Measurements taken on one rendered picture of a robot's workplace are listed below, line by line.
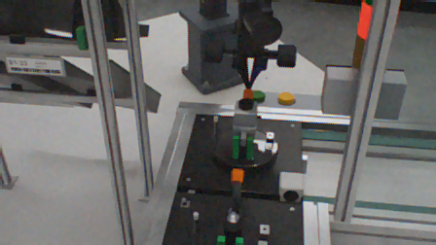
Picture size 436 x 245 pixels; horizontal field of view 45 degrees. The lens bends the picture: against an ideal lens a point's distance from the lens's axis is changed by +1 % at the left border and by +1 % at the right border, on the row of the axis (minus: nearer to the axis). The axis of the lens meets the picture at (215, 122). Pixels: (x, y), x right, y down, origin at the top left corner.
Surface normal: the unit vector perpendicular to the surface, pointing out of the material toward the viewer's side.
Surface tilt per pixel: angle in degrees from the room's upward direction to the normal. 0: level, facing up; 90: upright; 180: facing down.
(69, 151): 0
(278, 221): 0
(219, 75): 90
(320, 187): 0
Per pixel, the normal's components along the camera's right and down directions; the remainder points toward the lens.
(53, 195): 0.00, -0.81
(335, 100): -0.12, 0.59
